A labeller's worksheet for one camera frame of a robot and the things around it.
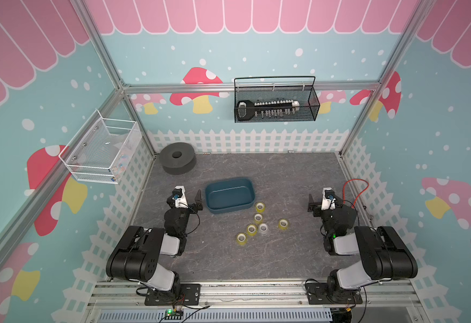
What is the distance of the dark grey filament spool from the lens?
3.68ft

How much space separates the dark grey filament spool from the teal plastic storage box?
0.19 metres

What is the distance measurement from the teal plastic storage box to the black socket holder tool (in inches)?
13.2

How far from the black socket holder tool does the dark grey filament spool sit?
16.4 inches

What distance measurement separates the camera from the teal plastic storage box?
3.18ft
